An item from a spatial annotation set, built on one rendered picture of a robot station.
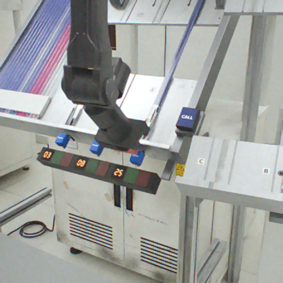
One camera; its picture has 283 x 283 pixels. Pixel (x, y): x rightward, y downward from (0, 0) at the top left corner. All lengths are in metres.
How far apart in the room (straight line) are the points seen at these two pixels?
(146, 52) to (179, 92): 2.16
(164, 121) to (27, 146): 1.72
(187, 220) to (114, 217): 0.57
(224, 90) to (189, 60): 0.35
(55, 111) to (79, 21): 0.47
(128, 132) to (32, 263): 0.30
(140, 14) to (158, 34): 1.85
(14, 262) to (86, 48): 0.38
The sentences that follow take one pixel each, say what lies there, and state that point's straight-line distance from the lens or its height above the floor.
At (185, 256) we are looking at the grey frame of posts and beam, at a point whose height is 0.44.
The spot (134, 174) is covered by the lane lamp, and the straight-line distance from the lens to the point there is 0.83.
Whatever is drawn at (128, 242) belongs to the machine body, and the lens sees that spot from 1.44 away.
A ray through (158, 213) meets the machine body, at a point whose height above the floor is 0.35.
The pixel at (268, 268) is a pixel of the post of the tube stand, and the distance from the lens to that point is 0.95.
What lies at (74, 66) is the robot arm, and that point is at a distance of 0.63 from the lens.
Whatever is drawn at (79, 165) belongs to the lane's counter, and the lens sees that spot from 0.91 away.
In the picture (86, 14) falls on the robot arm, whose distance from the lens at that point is 0.60.
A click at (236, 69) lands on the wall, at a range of 2.78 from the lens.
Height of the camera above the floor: 1.01
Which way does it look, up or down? 20 degrees down
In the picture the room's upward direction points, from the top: straight up
